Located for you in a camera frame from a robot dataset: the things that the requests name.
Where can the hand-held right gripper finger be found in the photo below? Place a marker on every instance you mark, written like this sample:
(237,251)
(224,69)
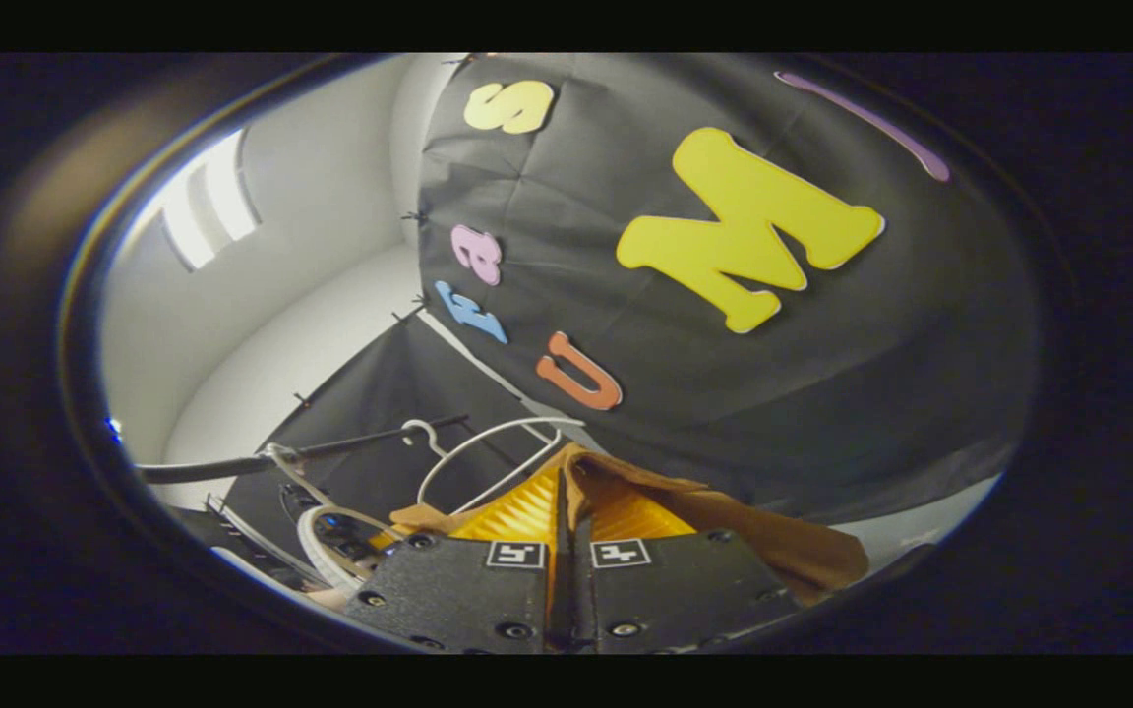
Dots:
(558,580)
(578,590)

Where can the brown jacket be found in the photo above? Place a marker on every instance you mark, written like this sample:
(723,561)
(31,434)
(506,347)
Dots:
(783,546)

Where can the black clothes rack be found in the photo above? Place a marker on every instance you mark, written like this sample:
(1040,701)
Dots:
(193,470)

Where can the black backdrop cloth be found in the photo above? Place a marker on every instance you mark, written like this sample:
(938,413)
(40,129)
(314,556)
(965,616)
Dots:
(822,393)

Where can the row of black cloth clips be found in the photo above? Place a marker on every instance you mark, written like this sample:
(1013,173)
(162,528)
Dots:
(413,215)

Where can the large rectangular ceiling light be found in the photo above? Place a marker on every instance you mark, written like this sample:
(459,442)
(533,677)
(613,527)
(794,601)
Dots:
(222,197)

